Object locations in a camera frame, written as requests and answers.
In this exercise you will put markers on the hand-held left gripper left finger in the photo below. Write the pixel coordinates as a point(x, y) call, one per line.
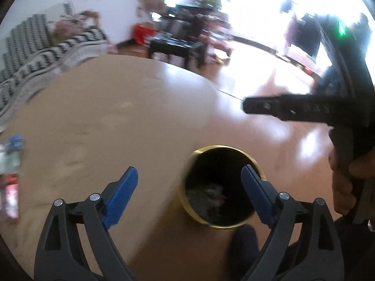
point(121, 199)

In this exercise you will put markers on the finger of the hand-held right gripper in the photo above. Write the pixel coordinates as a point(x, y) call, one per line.
point(287, 106)

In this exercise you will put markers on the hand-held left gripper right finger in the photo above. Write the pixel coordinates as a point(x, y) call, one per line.
point(257, 196)

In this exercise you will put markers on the black bin gold rim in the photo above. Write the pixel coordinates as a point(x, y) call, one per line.
point(222, 164)

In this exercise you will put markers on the clear bottle blue cap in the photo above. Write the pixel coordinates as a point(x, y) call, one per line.
point(11, 164)

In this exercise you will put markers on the person's right hand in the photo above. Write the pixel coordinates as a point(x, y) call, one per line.
point(341, 190)

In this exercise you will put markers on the red bag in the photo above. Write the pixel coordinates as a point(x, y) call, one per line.
point(143, 33)

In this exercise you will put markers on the striped black-white sofa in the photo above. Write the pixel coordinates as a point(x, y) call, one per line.
point(38, 55)

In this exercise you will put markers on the pink printed cushion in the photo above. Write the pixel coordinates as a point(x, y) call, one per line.
point(70, 25)

